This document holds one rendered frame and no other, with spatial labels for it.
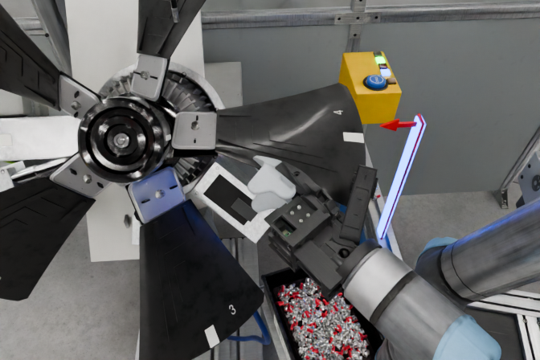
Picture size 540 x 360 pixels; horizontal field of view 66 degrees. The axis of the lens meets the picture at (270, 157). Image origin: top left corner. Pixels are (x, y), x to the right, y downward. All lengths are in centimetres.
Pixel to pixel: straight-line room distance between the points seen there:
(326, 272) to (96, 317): 147
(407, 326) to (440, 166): 156
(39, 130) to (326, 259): 55
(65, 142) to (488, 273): 67
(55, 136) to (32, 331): 124
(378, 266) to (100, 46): 68
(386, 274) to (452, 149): 148
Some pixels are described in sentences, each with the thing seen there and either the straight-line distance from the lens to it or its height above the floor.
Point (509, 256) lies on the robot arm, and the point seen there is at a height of 123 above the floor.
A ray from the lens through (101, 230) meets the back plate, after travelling 94.
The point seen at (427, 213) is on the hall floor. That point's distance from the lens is 212.
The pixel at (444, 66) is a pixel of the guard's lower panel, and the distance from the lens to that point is 160.
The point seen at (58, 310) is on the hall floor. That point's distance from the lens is 195.
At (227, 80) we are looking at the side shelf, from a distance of 129.
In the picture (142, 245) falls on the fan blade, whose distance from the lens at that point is 64.
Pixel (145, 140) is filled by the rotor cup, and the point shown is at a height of 122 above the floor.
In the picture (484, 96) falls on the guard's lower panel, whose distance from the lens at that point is 176.
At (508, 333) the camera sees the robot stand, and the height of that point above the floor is 21.
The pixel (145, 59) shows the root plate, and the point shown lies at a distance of 67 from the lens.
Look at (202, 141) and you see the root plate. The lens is 61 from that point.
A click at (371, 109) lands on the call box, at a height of 103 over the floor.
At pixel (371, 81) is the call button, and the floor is 108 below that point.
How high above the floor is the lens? 162
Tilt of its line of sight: 47 degrees down
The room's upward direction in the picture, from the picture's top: straight up
